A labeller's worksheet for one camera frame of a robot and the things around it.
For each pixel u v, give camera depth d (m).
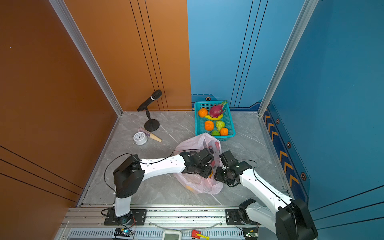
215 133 0.99
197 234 0.68
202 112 1.12
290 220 0.39
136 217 0.74
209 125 1.06
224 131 1.00
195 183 0.72
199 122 1.12
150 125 1.11
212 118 1.12
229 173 0.60
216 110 1.09
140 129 1.08
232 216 0.73
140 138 0.99
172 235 0.67
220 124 1.05
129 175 0.51
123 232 0.71
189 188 0.81
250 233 0.71
